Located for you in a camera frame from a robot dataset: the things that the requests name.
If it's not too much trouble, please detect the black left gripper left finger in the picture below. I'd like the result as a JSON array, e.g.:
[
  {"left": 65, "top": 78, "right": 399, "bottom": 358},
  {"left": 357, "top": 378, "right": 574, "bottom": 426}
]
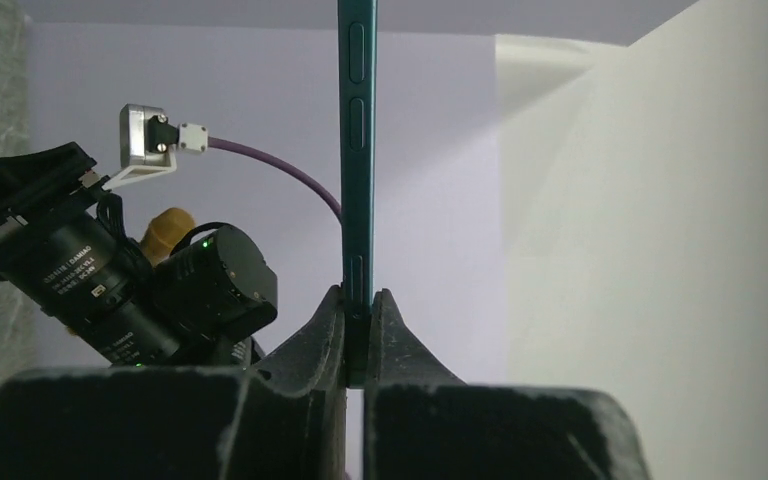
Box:
[{"left": 0, "top": 287, "right": 346, "bottom": 479}]

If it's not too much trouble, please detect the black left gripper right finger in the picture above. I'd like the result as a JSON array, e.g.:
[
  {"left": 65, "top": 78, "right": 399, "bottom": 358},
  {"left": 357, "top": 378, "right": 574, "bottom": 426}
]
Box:
[{"left": 364, "top": 289, "right": 651, "bottom": 480}]

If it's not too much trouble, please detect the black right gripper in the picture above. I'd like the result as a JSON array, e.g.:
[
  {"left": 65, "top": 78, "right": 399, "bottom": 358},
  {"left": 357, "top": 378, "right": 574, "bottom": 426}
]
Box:
[{"left": 0, "top": 142, "right": 159, "bottom": 338}]

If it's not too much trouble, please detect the black phone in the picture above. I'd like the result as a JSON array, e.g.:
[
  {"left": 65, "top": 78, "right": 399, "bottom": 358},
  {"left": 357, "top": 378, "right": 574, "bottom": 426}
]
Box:
[{"left": 337, "top": 0, "right": 377, "bottom": 389}]

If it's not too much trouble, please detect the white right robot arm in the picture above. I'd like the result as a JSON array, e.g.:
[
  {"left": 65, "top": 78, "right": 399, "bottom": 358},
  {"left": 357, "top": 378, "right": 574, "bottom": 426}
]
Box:
[{"left": 0, "top": 143, "right": 277, "bottom": 366}]

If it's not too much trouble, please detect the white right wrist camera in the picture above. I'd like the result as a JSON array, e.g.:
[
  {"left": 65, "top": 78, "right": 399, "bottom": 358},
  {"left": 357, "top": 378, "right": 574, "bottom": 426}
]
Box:
[{"left": 104, "top": 104, "right": 209, "bottom": 190}]

